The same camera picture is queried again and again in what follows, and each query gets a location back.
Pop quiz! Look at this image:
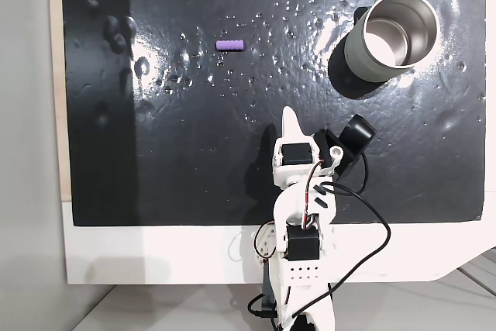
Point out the purple ribbed pen grip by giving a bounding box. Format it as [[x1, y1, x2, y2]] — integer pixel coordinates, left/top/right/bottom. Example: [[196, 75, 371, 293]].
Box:
[[215, 39, 246, 52]]

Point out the black glossy mat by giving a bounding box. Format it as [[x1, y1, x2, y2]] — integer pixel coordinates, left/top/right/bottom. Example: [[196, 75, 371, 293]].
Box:
[[60, 0, 487, 227]]

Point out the red white servo wire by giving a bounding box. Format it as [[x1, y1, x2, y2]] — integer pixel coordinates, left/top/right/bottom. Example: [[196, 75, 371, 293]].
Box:
[[300, 160, 325, 231]]

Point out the grey steel-lined mug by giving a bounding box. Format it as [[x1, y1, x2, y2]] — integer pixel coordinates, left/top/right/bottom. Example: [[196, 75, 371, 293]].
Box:
[[328, 0, 441, 84]]

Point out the black camera box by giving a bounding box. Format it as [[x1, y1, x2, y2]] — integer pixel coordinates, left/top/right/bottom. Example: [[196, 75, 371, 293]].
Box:
[[314, 113, 377, 184]]

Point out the light wooden board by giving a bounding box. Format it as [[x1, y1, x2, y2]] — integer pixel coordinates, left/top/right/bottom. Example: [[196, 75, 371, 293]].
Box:
[[46, 0, 73, 203]]

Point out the thin white cable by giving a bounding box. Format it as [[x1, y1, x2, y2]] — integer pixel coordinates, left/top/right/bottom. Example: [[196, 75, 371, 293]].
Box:
[[227, 232, 245, 264]]

